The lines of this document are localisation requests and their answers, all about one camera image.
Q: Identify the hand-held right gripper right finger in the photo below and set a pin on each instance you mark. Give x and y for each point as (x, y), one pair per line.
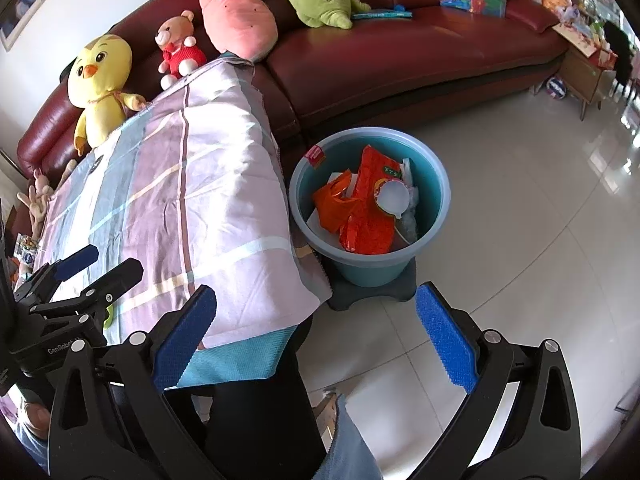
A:
(450, 340)

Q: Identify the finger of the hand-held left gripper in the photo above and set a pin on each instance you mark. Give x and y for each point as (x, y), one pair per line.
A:
(75, 262)
(117, 275)

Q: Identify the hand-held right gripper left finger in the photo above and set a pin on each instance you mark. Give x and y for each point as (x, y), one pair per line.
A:
(182, 345)

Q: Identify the red and yellow snack bag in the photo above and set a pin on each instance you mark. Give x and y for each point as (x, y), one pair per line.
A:
(367, 225)

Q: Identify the teal plastic bucket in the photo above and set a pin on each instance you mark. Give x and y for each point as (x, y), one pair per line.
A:
(430, 180)

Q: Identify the person's left hand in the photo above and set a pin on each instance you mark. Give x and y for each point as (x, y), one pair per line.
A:
(34, 417)

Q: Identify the colourful snack packet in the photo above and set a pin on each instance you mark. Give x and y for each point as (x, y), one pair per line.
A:
(27, 255)

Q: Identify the beige rabbit plush toy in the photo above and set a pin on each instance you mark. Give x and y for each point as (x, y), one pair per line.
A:
(37, 200)

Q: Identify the black bucket stand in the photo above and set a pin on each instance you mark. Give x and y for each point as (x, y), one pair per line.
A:
(360, 296)

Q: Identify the checked pastel tablecloth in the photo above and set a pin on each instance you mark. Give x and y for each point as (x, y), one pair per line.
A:
(200, 185)

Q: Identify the person's blue jeans leg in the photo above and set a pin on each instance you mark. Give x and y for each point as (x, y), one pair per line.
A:
(350, 445)

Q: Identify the yellow chick plush toy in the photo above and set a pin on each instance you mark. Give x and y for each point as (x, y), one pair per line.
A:
(100, 90)

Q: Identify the teddy bear in red clothes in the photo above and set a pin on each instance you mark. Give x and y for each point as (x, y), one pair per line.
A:
(180, 55)

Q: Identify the blue and white ball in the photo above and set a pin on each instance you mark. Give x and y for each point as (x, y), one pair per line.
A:
(556, 88)

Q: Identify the pink rabbit plush pillow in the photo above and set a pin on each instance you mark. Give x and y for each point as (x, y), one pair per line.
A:
(240, 25)

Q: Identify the dark red leather sofa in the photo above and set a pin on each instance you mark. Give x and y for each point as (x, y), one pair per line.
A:
(400, 50)

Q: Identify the wooden cabinet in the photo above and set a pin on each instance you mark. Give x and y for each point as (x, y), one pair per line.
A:
(580, 75)

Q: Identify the blue toy ruler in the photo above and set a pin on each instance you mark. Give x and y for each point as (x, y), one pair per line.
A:
(380, 12)

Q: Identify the pile of colourful toy packets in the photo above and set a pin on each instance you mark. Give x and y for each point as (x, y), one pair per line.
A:
(570, 5)

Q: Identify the framed wall picture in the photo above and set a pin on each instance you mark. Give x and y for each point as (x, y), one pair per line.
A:
(20, 10)

